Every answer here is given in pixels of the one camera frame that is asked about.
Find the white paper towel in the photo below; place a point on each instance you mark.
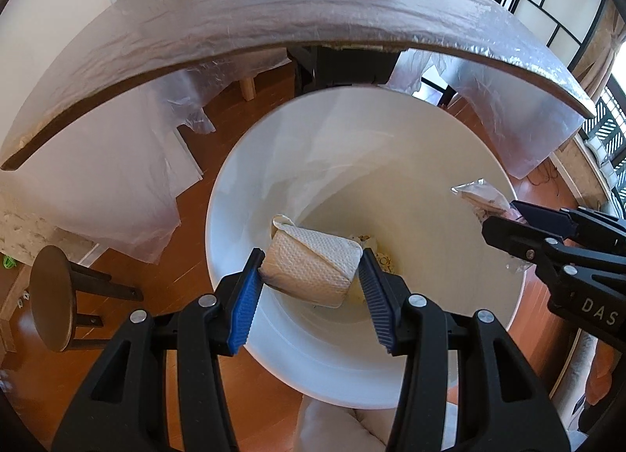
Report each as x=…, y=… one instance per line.
x=311, y=266

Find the dark round wooden stool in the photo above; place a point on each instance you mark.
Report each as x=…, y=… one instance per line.
x=54, y=283

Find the clear plastic snack wrapper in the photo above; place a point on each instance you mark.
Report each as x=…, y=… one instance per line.
x=486, y=201

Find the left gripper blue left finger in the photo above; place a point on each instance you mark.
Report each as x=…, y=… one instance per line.
x=121, y=404

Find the beige curtain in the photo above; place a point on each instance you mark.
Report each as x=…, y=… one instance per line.
x=594, y=68

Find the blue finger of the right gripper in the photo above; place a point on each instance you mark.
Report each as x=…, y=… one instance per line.
x=525, y=242
x=584, y=226

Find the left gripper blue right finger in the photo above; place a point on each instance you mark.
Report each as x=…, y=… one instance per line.
x=502, y=403

